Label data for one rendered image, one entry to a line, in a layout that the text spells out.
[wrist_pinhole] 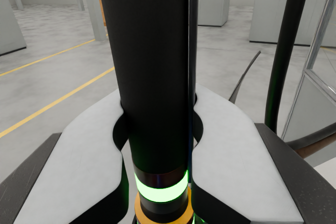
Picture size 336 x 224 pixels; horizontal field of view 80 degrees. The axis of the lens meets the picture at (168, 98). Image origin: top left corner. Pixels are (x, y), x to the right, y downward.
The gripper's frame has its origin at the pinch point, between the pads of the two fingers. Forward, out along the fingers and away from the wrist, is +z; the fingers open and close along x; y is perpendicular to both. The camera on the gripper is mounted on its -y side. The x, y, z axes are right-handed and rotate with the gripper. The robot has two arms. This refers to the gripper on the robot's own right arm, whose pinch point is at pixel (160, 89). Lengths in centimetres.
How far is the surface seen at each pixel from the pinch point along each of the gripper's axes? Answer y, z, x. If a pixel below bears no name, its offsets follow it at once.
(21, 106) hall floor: 152, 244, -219
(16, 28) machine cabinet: 100, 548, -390
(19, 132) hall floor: 152, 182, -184
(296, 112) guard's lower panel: 82, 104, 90
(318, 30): 27, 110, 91
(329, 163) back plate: 30.0, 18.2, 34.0
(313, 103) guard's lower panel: 65, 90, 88
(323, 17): 19, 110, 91
